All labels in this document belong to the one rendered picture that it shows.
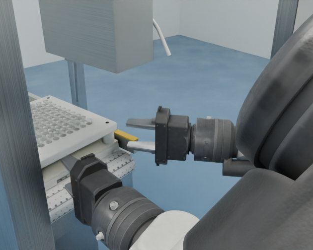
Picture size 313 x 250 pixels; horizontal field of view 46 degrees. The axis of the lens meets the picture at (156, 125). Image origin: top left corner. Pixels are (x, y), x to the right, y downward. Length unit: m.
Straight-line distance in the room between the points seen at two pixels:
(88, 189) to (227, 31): 4.49
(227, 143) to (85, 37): 0.33
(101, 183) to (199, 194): 1.62
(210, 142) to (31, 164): 0.33
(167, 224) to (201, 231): 0.30
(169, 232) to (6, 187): 0.23
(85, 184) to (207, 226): 0.41
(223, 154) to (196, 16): 4.62
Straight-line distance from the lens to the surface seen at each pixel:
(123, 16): 0.67
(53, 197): 0.73
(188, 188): 2.19
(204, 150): 0.71
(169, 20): 5.39
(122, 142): 0.83
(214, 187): 2.22
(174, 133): 0.72
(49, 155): 0.72
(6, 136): 0.50
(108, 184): 0.55
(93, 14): 0.69
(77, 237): 1.01
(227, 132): 0.71
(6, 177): 0.53
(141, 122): 0.74
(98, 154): 0.80
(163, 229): 0.45
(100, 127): 0.79
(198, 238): 0.16
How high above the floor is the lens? 1.32
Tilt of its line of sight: 28 degrees down
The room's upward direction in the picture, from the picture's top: straight up
